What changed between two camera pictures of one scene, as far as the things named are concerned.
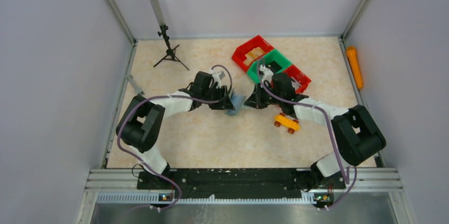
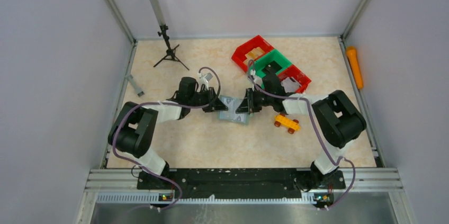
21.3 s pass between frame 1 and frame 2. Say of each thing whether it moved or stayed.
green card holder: moved
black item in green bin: stayed
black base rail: stayed
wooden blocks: stayed
